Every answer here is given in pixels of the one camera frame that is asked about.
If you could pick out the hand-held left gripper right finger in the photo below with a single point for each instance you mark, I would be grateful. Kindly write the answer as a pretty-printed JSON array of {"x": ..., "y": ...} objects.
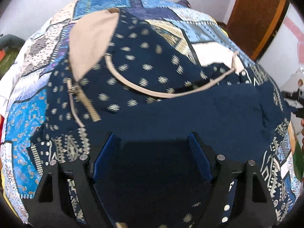
[{"x": 198, "y": 155}]

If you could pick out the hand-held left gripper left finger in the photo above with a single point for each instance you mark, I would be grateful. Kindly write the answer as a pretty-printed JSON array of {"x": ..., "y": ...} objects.
[{"x": 105, "y": 155}]

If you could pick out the navy patterned dress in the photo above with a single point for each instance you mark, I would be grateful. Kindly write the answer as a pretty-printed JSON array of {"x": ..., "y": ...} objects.
[{"x": 166, "y": 76}]

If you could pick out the person's right hand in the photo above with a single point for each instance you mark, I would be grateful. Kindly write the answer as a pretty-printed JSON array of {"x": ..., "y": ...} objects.
[{"x": 302, "y": 133}]

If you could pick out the green cloth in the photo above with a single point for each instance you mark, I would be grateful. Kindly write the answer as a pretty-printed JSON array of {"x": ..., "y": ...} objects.
[{"x": 299, "y": 159}]

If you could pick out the blue patchwork bedspread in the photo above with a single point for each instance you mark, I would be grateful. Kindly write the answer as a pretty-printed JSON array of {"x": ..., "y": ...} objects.
[{"x": 23, "y": 114}]

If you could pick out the brown wooden door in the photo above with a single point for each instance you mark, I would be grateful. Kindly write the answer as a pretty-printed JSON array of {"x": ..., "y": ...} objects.
[{"x": 256, "y": 16}]

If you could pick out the white pillow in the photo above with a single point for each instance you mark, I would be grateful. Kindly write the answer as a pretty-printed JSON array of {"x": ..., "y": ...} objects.
[{"x": 5, "y": 85}]

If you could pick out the green mat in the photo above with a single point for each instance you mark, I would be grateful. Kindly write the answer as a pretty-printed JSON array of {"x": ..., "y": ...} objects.
[{"x": 7, "y": 60}]

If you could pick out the dark bag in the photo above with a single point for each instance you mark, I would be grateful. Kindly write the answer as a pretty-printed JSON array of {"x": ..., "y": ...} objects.
[{"x": 184, "y": 3}]

